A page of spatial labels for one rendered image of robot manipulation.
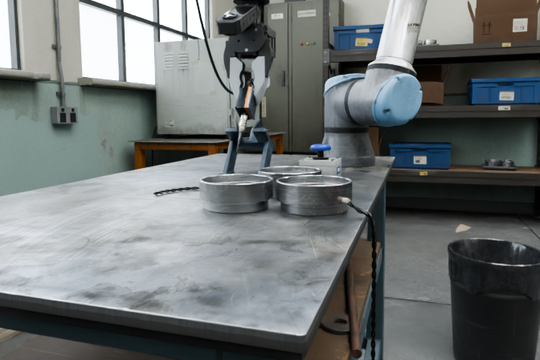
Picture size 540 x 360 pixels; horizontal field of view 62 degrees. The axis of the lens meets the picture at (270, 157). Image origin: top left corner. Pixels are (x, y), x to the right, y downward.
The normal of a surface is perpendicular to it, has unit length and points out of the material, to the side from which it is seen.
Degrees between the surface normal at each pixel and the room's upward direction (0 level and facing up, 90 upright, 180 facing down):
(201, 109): 90
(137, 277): 0
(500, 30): 92
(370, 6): 90
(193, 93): 90
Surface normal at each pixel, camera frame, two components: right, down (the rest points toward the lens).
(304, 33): -0.31, 0.09
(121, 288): -0.01, -1.00
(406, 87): 0.47, 0.20
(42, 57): 0.95, 0.02
